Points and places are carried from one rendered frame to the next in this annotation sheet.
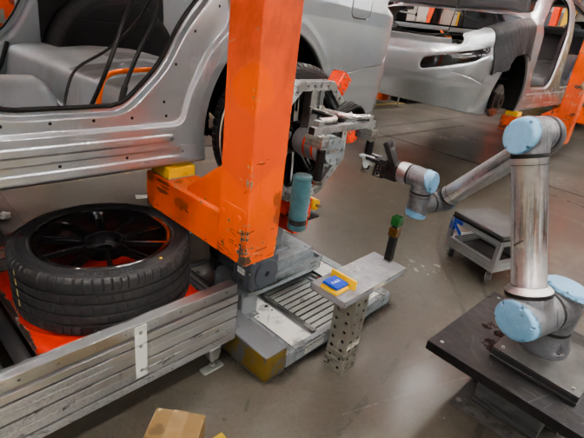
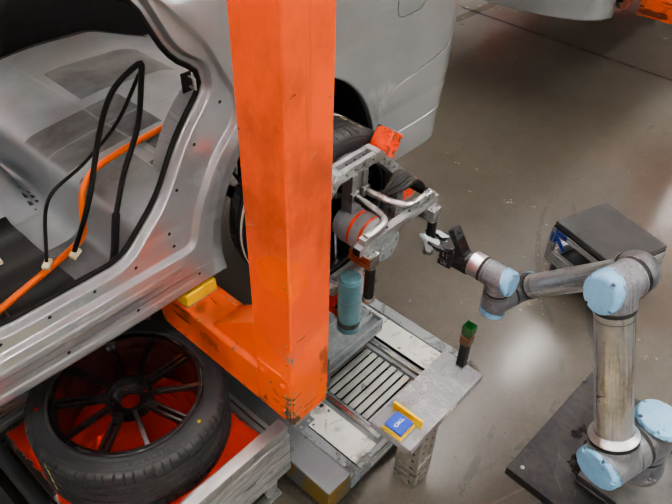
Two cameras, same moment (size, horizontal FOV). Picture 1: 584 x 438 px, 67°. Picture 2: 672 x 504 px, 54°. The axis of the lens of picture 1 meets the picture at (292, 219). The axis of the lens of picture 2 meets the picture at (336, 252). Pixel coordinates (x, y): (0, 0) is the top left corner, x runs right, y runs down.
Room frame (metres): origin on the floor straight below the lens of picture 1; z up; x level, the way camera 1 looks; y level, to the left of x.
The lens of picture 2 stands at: (0.14, 0.04, 2.32)
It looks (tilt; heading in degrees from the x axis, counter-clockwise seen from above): 41 degrees down; 0
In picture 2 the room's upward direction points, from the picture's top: 2 degrees clockwise
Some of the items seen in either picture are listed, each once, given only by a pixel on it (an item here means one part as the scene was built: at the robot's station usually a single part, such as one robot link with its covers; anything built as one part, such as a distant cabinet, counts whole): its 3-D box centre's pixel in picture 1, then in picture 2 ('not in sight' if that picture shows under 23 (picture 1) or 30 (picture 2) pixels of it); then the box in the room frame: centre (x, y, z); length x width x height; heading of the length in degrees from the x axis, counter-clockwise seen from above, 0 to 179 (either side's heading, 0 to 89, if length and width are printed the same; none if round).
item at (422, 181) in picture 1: (421, 179); (498, 277); (1.79, -0.52, 0.81); 0.12 x 0.09 x 0.10; 49
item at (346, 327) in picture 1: (347, 325); (416, 441); (1.53, -0.29, 0.21); 0.10 x 0.10 x 0.42; 49
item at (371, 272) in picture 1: (360, 277); (428, 399); (1.55, -0.31, 0.44); 0.43 x 0.17 x 0.03; 139
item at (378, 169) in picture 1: (388, 168); (456, 255); (1.90, -0.39, 0.80); 0.12 x 0.08 x 0.09; 49
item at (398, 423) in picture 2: (335, 283); (398, 424); (1.42, -0.19, 0.47); 0.07 x 0.07 x 0.02; 49
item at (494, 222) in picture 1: (487, 243); (600, 258); (2.63, -1.29, 0.17); 0.43 x 0.36 x 0.34; 30
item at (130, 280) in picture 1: (105, 260); (133, 409); (1.51, 0.72, 0.39); 0.66 x 0.66 x 0.24
